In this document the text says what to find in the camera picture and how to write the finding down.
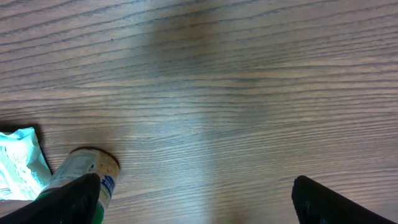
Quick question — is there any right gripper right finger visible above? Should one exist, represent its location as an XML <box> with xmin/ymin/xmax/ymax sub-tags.
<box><xmin>292</xmin><ymin>175</ymin><xmax>396</xmax><ymax>224</ymax></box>

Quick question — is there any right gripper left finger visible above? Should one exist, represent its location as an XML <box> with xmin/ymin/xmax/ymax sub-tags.
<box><xmin>1</xmin><ymin>173</ymin><xmax>100</xmax><ymax>224</ymax></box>

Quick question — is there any green white small bottle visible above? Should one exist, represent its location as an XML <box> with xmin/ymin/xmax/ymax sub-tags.
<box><xmin>38</xmin><ymin>147</ymin><xmax>120</xmax><ymax>224</ymax></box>

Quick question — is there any teal wet wipes pack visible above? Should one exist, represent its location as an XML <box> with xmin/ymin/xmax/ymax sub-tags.
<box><xmin>1</xmin><ymin>128</ymin><xmax>52</xmax><ymax>200</ymax></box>

